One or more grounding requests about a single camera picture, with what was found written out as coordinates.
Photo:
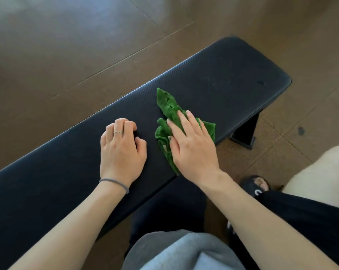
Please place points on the person's right middle finger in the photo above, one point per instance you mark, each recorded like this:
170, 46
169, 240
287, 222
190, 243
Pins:
185, 122

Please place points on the person's right hand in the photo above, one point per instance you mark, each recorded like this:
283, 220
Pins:
196, 154

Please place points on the black padded bench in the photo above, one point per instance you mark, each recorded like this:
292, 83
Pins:
203, 78

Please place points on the person's left middle finger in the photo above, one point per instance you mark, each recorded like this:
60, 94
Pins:
120, 127

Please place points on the person's right leg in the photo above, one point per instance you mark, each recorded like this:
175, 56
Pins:
324, 174

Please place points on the person's right little finger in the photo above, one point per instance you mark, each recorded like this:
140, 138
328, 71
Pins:
205, 129

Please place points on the green cleaning cloth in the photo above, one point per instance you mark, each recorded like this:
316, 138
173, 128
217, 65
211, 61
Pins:
168, 106

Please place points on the person's left little finger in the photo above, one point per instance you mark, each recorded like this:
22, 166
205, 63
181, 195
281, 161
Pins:
103, 139

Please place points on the black bench leg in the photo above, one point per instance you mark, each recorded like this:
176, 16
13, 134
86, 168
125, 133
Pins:
246, 132

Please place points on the grey shirt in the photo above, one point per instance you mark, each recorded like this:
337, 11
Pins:
180, 253

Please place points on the person's right thumb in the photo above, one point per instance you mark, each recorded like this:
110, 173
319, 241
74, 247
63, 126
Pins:
173, 150

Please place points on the person's left hand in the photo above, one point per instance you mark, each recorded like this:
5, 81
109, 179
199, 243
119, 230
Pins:
121, 157

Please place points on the black slipper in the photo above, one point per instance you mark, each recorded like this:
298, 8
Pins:
249, 186

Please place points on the person's right forearm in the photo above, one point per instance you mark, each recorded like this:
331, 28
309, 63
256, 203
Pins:
259, 227

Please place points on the black shorts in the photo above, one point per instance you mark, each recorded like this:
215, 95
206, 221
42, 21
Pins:
307, 219

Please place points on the person's left thumb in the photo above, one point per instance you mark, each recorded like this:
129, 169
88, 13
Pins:
142, 147

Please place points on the person's left forearm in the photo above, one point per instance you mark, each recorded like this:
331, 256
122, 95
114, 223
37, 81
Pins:
73, 227

